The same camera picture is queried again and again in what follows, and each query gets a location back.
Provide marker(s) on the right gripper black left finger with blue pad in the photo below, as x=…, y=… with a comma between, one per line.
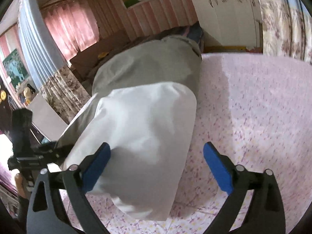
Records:
x=46, y=211

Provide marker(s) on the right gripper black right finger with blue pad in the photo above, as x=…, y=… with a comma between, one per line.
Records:
x=253, y=204

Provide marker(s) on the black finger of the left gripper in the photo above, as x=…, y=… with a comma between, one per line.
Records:
x=59, y=154

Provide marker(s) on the white and grey jacket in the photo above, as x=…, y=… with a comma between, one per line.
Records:
x=143, y=106

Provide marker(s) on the person's left hand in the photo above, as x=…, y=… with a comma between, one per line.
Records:
x=21, y=186

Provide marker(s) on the white side cabinet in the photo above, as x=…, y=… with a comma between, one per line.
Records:
x=45, y=119

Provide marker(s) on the blue floral curtain left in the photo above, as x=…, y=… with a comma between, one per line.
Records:
x=48, y=68

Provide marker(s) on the blue floral curtain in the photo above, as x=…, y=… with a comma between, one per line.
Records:
x=48, y=68
x=286, y=28

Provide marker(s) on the plush toy on cabinet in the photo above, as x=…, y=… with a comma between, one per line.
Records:
x=29, y=92

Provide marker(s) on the brown wooden headboard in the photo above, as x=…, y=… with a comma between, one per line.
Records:
x=84, y=61

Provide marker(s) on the pink floral bed sheet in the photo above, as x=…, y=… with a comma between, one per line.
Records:
x=256, y=110

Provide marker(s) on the yellow toy on bed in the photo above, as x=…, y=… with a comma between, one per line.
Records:
x=103, y=55

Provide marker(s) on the pink window curtain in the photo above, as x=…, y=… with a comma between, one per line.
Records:
x=72, y=25

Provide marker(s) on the blue floral curtain right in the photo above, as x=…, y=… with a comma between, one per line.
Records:
x=286, y=28

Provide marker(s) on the white wardrobe with decals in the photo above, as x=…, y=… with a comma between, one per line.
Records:
x=230, y=23

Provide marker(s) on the green blue wall poster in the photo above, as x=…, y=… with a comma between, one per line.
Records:
x=15, y=69

